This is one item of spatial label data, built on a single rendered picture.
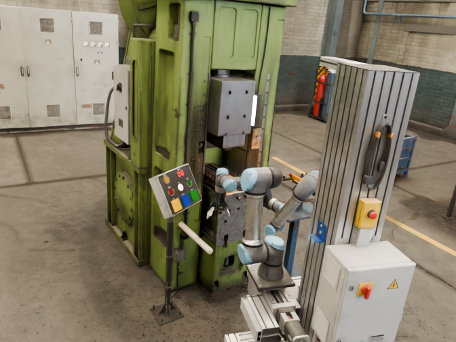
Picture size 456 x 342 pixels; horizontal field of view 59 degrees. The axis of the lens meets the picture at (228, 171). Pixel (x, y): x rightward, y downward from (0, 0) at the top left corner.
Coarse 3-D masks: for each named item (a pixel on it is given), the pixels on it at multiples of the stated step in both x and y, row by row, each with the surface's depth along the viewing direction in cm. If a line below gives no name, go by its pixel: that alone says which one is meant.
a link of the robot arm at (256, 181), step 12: (252, 168) 209; (264, 168) 211; (240, 180) 213; (252, 180) 204; (264, 180) 207; (252, 192) 208; (264, 192) 209; (252, 204) 211; (252, 216) 212; (252, 228) 214; (252, 240) 216; (240, 252) 220; (252, 252) 216; (264, 252) 219
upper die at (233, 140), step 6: (210, 138) 314; (216, 138) 306; (222, 138) 300; (228, 138) 301; (234, 138) 305; (240, 138) 308; (216, 144) 308; (222, 144) 301; (228, 144) 303; (234, 144) 306; (240, 144) 310
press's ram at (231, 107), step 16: (224, 80) 287; (240, 80) 294; (224, 96) 287; (240, 96) 295; (208, 112) 302; (224, 112) 291; (240, 112) 300; (208, 128) 305; (224, 128) 296; (240, 128) 305
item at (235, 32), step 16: (224, 0) 277; (224, 16) 282; (240, 16) 289; (256, 16) 297; (224, 32) 286; (240, 32) 294; (256, 32) 301; (224, 48) 291; (240, 48) 299; (256, 48) 306; (224, 64) 294; (240, 64) 302
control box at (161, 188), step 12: (180, 168) 278; (156, 180) 259; (180, 180) 275; (192, 180) 284; (156, 192) 262; (168, 192) 262; (180, 192) 272; (168, 204) 260; (192, 204) 278; (168, 216) 262
